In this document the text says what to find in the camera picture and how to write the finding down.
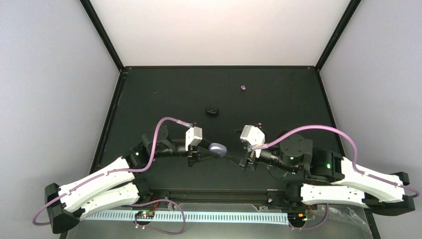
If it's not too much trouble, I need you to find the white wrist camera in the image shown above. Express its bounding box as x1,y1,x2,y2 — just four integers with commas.
185,126,203,151
240,125,265,146

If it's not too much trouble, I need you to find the purple cable loop front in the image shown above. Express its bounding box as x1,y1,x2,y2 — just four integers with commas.
133,197,188,235

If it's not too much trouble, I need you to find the black front rail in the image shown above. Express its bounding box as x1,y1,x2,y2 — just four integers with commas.
151,188,286,204

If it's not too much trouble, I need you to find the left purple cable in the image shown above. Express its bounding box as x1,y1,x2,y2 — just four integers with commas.
32,117,194,226

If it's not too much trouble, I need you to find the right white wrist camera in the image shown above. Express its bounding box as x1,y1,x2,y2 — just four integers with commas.
240,125,265,146

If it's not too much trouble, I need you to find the lavender earbud charging case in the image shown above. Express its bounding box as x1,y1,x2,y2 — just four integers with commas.
208,142,227,157

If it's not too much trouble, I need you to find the clear plastic bag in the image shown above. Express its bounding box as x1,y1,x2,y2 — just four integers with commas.
304,205,372,237

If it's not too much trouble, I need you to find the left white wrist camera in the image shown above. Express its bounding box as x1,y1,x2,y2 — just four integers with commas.
185,126,203,151

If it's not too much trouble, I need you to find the black earbud charging case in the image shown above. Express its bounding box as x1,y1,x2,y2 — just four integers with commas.
205,108,219,116

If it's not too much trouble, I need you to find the small circuit board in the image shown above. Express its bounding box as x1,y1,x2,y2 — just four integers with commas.
134,210,155,221

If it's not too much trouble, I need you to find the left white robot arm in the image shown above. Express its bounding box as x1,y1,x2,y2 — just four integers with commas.
45,126,227,234

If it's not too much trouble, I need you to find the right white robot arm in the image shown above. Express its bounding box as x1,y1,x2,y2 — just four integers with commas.
239,125,418,216

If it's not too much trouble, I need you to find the white slotted cable duct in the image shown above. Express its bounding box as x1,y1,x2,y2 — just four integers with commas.
86,210,289,225

